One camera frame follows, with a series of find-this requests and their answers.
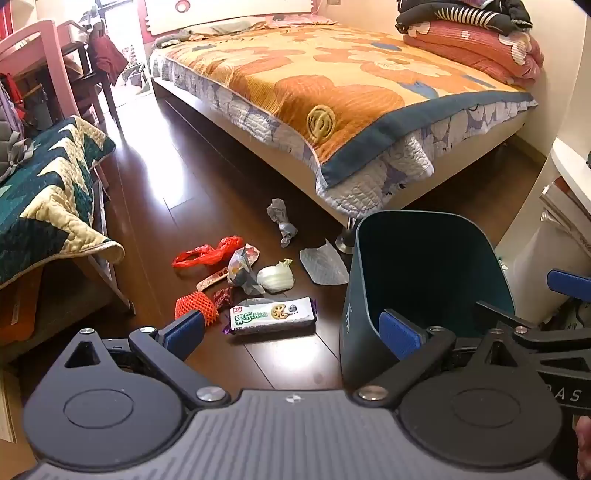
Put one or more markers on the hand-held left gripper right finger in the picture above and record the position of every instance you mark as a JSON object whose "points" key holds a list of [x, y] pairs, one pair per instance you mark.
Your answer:
{"points": [[399, 333]]}

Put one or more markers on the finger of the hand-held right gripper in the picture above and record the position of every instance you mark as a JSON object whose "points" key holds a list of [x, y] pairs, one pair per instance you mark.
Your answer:
{"points": [[517, 321], [570, 282]]}

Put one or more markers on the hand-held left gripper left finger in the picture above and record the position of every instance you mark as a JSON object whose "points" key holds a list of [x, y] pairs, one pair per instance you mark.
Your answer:
{"points": [[187, 330]]}

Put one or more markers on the orange foam fruit net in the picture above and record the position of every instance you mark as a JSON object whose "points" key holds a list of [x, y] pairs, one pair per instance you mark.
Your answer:
{"points": [[198, 304]]}

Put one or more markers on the small red wrapper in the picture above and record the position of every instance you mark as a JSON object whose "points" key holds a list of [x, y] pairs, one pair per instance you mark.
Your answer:
{"points": [[224, 297]]}

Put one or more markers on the dark teal trash bin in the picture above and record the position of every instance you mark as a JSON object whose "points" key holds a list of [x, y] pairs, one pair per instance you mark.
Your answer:
{"points": [[415, 267]]}

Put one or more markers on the silver snack wrapper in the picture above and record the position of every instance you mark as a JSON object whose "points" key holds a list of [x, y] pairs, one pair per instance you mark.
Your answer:
{"points": [[240, 270]]}

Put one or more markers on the white biscuit packet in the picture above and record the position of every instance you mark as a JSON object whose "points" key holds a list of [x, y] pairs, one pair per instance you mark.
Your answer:
{"points": [[268, 316]]}

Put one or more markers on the grey paper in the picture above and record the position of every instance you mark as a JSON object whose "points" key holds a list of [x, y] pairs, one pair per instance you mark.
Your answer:
{"points": [[281, 217]]}

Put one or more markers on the person's right hand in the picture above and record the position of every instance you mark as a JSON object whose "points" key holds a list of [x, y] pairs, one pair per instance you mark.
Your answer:
{"points": [[584, 436]]}

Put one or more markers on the white cylindrical appliance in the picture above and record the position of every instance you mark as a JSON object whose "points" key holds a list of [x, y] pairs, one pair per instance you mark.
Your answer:
{"points": [[549, 258]]}

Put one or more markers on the long strip snack wrapper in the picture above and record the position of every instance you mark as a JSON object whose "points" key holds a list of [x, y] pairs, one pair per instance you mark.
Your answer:
{"points": [[212, 280]]}

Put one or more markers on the red plastic bag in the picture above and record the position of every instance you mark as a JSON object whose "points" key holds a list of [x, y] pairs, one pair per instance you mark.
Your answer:
{"points": [[217, 251]]}

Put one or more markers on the flat white paper wrapper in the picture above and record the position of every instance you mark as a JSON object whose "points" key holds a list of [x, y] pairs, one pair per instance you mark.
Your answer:
{"points": [[323, 267]]}

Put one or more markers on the metal bed leg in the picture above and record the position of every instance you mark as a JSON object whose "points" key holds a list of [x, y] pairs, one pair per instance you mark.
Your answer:
{"points": [[344, 242]]}

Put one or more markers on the white blue quilted bedspread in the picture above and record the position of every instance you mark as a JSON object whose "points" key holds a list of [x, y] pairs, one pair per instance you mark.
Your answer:
{"points": [[364, 184]]}

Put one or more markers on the green zigzag quilt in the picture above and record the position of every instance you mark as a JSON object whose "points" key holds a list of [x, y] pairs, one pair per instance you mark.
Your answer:
{"points": [[46, 194]]}

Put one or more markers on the grey backpack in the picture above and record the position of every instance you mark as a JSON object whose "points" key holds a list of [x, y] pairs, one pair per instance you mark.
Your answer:
{"points": [[11, 147]]}

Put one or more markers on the folded red floral quilt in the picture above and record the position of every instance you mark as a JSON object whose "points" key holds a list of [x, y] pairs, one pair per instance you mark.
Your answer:
{"points": [[461, 46]]}

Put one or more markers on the orange floral blanket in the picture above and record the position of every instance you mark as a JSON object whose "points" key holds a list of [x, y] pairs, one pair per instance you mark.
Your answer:
{"points": [[323, 78]]}

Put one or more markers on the dark wooden chair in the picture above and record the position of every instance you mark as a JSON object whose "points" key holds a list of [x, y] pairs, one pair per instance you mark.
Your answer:
{"points": [[87, 83]]}

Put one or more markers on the black striped cloth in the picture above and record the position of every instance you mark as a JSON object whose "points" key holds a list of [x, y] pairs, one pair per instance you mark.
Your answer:
{"points": [[461, 18]]}

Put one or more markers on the dark red garment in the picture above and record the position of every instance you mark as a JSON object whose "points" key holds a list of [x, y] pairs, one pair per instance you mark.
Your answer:
{"points": [[106, 55]]}

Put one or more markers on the grey cloth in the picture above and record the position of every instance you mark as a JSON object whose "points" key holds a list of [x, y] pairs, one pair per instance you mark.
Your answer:
{"points": [[173, 38]]}

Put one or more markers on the white pillow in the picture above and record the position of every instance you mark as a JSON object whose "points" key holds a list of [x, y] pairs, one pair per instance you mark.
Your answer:
{"points": [[231, 25]]}

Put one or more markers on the white red headboard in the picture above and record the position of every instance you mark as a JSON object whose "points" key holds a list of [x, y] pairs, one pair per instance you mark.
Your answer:
{"points": [[231, 11]]}

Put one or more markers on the pink wooden chair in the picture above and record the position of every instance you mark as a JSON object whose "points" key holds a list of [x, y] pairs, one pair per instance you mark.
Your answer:
{"points": [[32, 41]]}

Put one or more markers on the pink pillow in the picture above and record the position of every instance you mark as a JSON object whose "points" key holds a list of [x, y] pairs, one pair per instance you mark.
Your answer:
{"points": [[295, 19]]}

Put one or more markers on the cream bed frame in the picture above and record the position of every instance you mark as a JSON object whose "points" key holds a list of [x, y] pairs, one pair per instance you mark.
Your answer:
{"points": [[461, 170]]}

